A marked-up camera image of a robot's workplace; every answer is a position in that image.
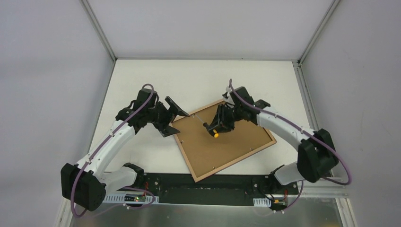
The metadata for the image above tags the yellow black screwdriver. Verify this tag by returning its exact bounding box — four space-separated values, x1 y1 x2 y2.
192 114 219 138

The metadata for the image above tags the wooden picture frame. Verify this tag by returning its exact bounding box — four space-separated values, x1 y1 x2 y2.
172 100 277 183

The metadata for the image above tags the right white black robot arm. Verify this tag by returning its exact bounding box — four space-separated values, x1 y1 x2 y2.
203 87 339 194

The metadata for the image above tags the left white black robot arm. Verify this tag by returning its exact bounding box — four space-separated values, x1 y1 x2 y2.
61 84 189 216

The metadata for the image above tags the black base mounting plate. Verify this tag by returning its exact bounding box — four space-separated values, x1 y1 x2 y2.
122 173 299 206

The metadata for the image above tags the left green circuit board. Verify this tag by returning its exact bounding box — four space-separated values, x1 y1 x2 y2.
124 194 147 202

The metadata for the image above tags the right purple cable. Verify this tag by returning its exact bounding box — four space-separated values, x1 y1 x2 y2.
228 79 353 214

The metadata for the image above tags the purple cable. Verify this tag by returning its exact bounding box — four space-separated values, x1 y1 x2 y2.
70 83 157 218
228 79 353 214

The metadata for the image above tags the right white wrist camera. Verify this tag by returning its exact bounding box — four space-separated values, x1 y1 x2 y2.
222 91 235 106

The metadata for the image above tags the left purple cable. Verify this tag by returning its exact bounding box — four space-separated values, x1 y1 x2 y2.
70 83 157 218

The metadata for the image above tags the right white slotted cable duct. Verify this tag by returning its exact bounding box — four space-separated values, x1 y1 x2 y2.
253 198 271 207

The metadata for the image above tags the white slotted cable duct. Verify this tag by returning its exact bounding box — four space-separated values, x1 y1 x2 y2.
253 198 271 207
103 193 159 204

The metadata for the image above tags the left white slotted cable duct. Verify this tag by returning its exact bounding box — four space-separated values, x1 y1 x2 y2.
103 193 159 204

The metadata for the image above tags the aluminium rail beam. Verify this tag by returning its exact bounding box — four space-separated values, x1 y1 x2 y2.
66 171 349 199

